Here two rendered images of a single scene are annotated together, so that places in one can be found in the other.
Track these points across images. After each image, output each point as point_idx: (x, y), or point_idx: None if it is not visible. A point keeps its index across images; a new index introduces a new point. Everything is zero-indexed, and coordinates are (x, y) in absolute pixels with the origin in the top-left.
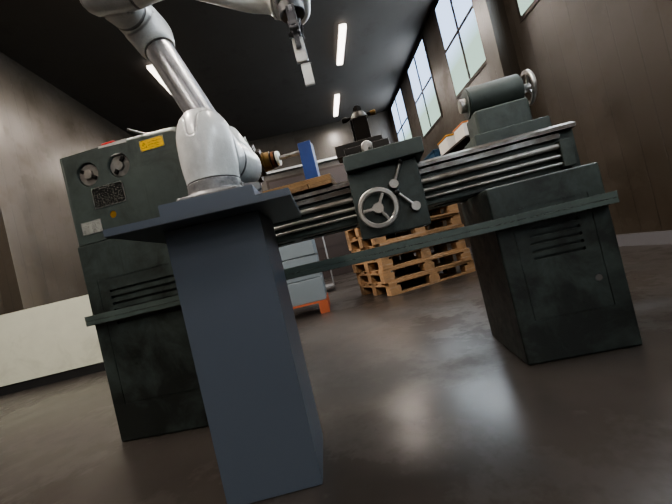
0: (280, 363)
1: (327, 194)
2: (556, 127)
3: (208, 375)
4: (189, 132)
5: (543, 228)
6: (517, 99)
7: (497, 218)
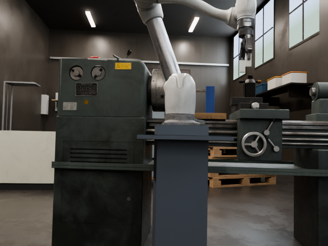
0: (199, 224)
1: (220, 124)
2: None
3: (161, 221)
4: (178, 87)
5: None
6: None
7: (320, 168)
